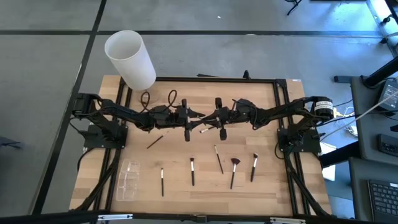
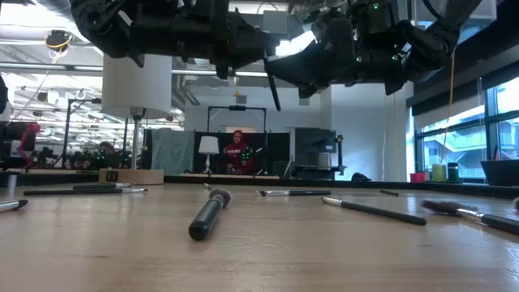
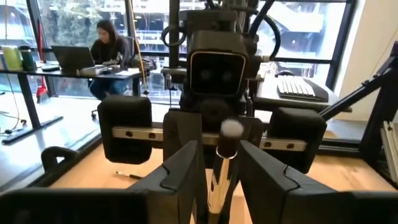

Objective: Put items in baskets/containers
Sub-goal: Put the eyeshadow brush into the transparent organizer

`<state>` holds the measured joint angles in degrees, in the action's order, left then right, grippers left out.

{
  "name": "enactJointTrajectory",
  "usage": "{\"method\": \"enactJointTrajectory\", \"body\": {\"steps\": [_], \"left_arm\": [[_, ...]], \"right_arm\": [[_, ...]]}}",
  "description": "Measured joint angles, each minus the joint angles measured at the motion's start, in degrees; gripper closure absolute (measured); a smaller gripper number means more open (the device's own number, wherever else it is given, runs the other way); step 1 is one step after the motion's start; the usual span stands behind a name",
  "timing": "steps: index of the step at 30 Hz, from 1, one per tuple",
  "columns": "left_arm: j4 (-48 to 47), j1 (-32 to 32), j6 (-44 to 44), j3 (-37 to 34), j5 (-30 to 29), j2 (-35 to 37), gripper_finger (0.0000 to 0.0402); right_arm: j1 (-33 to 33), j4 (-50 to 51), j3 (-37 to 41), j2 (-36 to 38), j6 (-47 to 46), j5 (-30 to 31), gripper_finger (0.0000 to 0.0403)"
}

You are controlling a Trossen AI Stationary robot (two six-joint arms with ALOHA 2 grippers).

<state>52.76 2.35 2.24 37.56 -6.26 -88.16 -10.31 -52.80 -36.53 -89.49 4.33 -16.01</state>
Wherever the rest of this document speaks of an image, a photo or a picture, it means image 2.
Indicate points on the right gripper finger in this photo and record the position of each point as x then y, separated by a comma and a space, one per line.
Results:
304, 78
304, 61

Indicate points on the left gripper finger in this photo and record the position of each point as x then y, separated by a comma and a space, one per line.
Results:
263, 57
263, 40

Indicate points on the short thin black makeup brush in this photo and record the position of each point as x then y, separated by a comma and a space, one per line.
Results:
389, 192
207, 186

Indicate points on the long thin black makeup brush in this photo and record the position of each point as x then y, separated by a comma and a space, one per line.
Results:
377, 211
81, 191

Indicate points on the fluffy brown-head makeup brush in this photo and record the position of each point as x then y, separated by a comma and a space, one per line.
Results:
446, 207

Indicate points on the thick black makeup brush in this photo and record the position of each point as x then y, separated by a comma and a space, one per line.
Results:
207, 217

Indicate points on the red robot arm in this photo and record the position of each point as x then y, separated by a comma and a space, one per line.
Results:
30, 130

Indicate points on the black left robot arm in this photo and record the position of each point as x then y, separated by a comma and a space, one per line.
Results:
142, 28

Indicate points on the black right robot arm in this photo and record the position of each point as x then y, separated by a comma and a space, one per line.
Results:
442, 40

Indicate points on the black grey equipment cart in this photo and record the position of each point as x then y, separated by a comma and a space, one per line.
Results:
314, 140

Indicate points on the black partition panel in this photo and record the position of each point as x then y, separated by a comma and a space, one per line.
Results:
275, 154

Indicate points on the white table lamp wooden base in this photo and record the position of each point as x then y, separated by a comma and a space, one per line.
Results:
135, 89

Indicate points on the person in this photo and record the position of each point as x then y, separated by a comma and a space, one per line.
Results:
238, 154

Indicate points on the small white background lamp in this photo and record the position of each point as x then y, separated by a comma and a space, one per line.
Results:
208, 145

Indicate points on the small black rounded object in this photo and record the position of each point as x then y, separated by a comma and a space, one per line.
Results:
361, 177

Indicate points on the grey-green hanging cloth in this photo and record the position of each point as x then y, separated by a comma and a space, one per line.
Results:
172, 152

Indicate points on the red container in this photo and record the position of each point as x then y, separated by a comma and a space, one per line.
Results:
417, 177

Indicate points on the green cup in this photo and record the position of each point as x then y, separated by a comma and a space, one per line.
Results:
439, 173

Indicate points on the dark cup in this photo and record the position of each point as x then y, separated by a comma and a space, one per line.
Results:
453, 172

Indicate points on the black yellow ceiling reel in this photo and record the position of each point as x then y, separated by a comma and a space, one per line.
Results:
57, 39

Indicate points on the black bin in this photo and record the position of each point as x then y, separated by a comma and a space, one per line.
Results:
503, 172

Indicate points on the silver pen left edge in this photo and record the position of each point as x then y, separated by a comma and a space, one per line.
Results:
12, 205

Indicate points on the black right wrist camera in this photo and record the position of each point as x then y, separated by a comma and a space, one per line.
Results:
375, 18

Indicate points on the black metal frame stand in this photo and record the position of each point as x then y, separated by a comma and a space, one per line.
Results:
237, 108
67, 130

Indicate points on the black aluminium table frame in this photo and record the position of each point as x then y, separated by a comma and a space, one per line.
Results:
324, 184

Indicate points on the grey upright post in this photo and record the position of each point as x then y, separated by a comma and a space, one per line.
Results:
12, 186

